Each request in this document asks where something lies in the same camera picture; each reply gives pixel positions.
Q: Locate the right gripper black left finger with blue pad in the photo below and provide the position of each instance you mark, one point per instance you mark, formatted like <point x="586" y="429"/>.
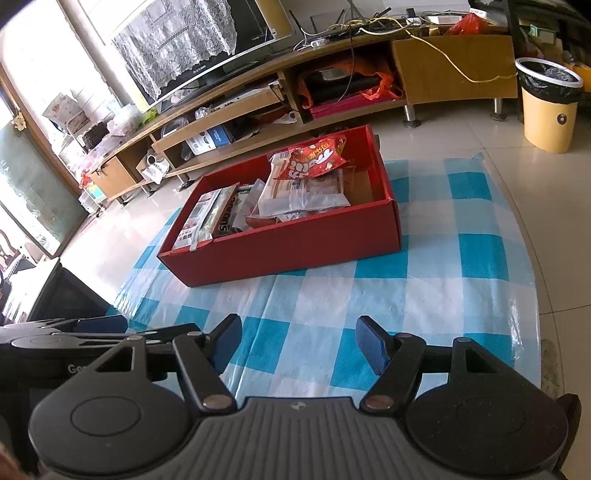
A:
<point x="201" y="359"/>

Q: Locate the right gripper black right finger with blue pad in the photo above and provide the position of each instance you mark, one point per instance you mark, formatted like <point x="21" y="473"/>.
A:
<point x="396" y="360"/>

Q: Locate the long red white snack pack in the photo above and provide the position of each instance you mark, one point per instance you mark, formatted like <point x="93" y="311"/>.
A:
<point x="200" y="224"/>

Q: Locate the red sausage snack pack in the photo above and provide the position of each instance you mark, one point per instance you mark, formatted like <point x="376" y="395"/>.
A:
<point x="256" y="221"/>

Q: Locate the white red text snack bag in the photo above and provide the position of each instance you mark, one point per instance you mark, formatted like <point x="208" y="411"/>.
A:
<point x="312" y="194"/>

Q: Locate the red yellow snack packet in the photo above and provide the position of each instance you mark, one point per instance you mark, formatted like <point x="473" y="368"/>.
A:
<point x="313" y="160"/>

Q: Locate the green white snack packet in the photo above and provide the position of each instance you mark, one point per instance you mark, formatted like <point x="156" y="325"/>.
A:
<point x="225" y="226"/>

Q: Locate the clear grey snack bag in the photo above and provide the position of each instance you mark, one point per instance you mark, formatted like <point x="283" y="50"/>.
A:
<point x="246" y="198"/>

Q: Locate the white blue cracker pack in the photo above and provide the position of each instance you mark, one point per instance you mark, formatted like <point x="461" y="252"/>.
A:
<point x="278" y="162"/>

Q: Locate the black speaker box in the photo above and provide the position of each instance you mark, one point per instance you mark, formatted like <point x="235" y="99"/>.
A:
<point x="62" y="295"/>

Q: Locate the blue white checkered cloth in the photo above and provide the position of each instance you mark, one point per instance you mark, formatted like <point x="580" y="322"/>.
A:
<point x="463" y="270"/>

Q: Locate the blue white box on shelf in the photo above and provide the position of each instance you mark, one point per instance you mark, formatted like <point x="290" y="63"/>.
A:
<point x="209" y="140"/>

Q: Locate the orange plastic bag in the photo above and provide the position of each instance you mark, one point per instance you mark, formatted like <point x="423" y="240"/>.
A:
<point x="335" y="81"/>

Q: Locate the wooden TV stand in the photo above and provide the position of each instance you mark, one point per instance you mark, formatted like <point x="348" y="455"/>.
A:
<point x="260" y="107"/>

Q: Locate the yellow trash bin black liner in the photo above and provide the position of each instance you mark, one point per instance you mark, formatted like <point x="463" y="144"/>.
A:
<point x="551" y="93"/>

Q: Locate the television with lace cover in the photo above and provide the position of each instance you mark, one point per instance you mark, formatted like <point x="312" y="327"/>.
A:
<point x="167" y="44"/>

